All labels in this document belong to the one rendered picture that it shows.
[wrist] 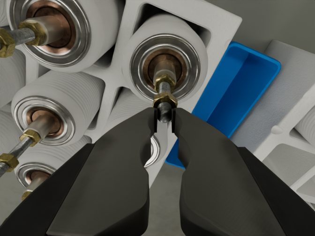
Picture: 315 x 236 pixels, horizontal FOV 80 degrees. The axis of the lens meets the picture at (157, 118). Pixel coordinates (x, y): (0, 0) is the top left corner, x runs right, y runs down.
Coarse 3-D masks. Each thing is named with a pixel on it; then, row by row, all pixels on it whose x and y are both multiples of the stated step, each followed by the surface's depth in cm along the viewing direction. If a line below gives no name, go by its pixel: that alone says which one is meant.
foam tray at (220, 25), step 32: (128, 0) 23; (160, 0) 23; (192, 0) 23; (128, 32) 25; (224, 32) 25; (32, 64) 28; (96, 64) 28; (192, 96) 30; (96, 128) 34; (160, 160) 37
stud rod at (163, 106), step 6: (162, 84) 16; (168, 84) 16; (162, 90) 15; (168, 90) 15; (162, 102) 13; (162, 108) 13; (168, 108) 13; (162, 114) 12; (168, 114) 12; (162, 120) 12; (168, 120) 12
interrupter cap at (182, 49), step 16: (144, 48) 19; (160, 48) 19; (176, 48) 19; (192, 48) 19; (144, 64) 20; (176, 64) 20; (192, 64) 20; (144, 80) 21; (176, 80) 21; (192, 80) 21; (144, 96) 22; (176, 96) 22
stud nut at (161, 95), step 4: (164, 92) 14; (168, 92) 14; (156, 96) 13; (160, 96) 13; (164, 96) 13; (168, 96) 13; (172, 96) 14; (156, 100) 13; (160, 100) 13; (164, 100) 13; (168, 100) 13; (172, 100) 13; (176, 100) 14; (156, 104) 13; (172, 104) 13; (176, 104) 13; (172, 108) 13
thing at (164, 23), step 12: (168, 12) 31; (144, 24) 21; (156, 24) 18; (168, 24) 18; (180, 24) 19; (132, 36) 19; (144, 36) 19; (180, 36) 19; (192, 36) 19; (132, 48) 19; (204, 48) 20; (204, 60) 20; (204, 72) 21; (132, 84) 21
